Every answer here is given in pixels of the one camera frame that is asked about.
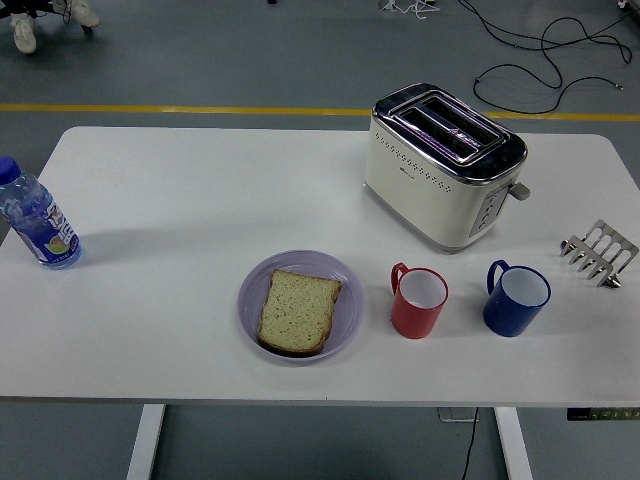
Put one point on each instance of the blue cup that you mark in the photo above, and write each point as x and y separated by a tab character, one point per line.
507	315

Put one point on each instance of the bread slice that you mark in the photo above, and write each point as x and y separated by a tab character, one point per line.
297	312

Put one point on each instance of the red cup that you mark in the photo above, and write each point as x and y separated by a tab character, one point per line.
412	317

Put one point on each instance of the purple round plate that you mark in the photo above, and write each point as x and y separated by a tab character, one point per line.
345	300

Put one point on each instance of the cream and chrome toaster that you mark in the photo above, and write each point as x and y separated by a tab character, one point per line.
425	200

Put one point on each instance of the grey box under table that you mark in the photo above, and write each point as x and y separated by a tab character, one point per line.
452	415

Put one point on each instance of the white table leg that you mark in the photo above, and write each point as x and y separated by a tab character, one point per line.
146	442
512	445

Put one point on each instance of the metal toast rack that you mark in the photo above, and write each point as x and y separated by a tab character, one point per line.
595	250

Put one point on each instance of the clear bottle with blue cap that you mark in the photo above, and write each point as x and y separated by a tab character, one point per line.
35	220

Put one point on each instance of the person's white shoe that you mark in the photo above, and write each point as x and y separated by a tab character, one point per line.
82	12
25	32

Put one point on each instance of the black table control panel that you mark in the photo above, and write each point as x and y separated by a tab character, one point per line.
602	414

